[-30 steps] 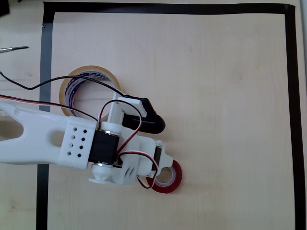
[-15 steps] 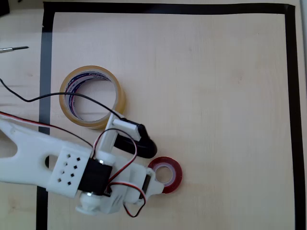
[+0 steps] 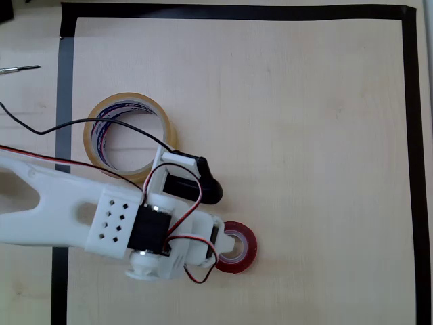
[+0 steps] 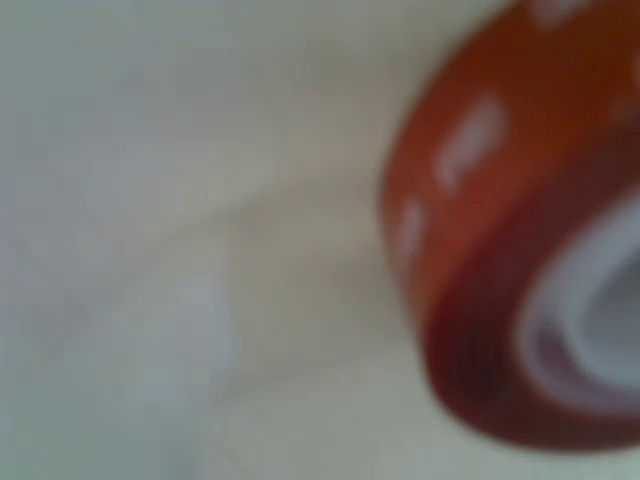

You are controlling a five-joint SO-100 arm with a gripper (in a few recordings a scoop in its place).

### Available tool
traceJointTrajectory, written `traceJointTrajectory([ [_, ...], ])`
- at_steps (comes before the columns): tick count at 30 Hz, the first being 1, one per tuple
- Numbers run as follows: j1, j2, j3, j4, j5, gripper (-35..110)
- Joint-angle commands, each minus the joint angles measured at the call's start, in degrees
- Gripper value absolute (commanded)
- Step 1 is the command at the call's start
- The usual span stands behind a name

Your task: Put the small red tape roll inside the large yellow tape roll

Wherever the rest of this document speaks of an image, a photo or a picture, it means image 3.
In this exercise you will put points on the big clear yellowish tape roll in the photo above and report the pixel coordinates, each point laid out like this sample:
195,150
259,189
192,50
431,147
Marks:
89,142

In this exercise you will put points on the black object at table corner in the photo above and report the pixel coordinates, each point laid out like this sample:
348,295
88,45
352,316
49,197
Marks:
6,10

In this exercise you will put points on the black webcam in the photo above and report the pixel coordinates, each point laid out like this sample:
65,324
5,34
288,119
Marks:
209,189

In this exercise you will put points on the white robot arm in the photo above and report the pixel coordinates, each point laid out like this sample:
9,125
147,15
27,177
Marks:
50,216

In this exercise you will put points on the small red tape roll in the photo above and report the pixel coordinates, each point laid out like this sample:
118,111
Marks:
251,244

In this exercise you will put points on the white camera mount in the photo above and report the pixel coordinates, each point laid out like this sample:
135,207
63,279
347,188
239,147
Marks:
176,159

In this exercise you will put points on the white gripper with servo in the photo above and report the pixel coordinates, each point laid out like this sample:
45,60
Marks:
224,241

